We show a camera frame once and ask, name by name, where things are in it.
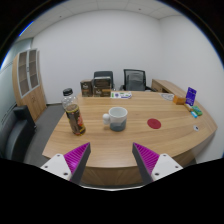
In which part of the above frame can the white and green leaflet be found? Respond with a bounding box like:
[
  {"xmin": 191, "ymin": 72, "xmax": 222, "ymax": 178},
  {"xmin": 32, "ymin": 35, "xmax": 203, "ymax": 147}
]
[{"xmin": 110, "ymin": 91, "xmax": 133, "ymax": 100}]

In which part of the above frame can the grey mesh office chair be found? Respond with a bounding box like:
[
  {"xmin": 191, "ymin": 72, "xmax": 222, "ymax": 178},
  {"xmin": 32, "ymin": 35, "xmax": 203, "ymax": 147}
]
[{"xmin": 119, "ymin": 68, "xmax": 153, "ymax": 92}]

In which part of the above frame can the clear bottle with black cap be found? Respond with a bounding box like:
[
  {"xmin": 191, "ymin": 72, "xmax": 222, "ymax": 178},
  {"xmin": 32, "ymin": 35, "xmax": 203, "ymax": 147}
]
[{"xmin": 61, "ymin": 87, "xmax": 87, "ymax": 137}]

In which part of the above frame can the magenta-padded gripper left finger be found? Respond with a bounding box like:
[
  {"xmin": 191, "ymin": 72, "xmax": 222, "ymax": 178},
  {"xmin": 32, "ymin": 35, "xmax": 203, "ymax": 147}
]
[{"xmin": 40, "ymin": 142, "xmax": 92, "ymax": 185}]

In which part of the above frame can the round grey patterned mat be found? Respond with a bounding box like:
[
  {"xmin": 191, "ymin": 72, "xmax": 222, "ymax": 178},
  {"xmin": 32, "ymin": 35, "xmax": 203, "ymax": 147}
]
[{"xmin": 160, "ymin": 92, "xmax": 175, "ymax": 102}]

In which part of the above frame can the wooden cabinet with glass doors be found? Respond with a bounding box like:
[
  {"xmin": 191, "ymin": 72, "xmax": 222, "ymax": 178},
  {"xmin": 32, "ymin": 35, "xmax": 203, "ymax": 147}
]
[{"xmin": 12, "ymin": 48, "xmax": 48, "ymax": 123}]

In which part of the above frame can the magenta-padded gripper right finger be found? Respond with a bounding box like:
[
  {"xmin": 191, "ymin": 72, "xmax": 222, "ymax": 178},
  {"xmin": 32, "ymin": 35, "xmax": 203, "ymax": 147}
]
[{"xmin": 132, "ymin": 142, "xmax": 184, "ymax": 185}]

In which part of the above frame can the purple standing sign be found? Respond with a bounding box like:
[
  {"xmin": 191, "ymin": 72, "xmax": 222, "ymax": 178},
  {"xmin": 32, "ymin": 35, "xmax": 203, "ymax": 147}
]
[{"xmin": 185, "ymin": 86, "xmax": 198, "ymax": 107}]

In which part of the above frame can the green box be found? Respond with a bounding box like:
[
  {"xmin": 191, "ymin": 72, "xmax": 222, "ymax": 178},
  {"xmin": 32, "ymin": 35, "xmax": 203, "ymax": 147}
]
[{"xmin": 191, "ymin": 105, "xmax": 203, "ymax": 117}]

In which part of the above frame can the flat round red coaster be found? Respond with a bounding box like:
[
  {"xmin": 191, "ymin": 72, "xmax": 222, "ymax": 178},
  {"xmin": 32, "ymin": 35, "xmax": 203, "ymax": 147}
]
[{"xmin": 146, "ymin": 118, "xmax": 162, "ymax": 130}]

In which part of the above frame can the small dark brown box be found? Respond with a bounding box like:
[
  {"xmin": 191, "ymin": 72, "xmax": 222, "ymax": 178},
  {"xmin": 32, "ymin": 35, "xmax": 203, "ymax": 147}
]
[{"xmin": 79, "ymin": 79, "xmax": 94, "ymax": 98}]

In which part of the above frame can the black leather sofa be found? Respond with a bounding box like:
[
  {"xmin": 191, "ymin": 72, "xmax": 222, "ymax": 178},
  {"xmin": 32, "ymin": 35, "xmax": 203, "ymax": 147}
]
[{"xmin": 0, "ymin": 104, "xmax": 37, "ymax": 161}]

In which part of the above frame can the white and grey mug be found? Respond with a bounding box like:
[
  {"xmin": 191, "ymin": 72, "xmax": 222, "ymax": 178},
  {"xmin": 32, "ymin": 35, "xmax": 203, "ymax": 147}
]
[{"xmin": 102, "ymin": 106, "xmax": 129, "ymax": 132}]

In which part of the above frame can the orange box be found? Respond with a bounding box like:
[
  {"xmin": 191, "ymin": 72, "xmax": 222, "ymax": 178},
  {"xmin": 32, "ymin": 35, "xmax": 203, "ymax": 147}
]
[{"xmin": 172, "ymin": 95, "xmax": 187, "ymax": 106}]

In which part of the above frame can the wooden side desk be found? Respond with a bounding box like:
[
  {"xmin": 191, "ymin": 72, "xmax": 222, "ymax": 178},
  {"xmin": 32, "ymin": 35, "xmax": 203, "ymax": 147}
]
[{"xmin": 150, "ymin": 78, "xmax": 186, "ymax": 98}]

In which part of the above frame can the wide dark brown box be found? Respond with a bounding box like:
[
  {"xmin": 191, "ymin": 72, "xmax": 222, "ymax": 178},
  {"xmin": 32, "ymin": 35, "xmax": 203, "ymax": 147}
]
[{"xmin": 93, "ymin": 76, "xmax": 112, "ymax": 89}]

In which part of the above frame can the dark padded office chair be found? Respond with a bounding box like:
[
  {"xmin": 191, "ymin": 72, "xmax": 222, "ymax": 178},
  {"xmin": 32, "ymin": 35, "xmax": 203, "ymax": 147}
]
[{"xmin": 93, "ymin": 70, "xmax": 115, "ymax": 90}]

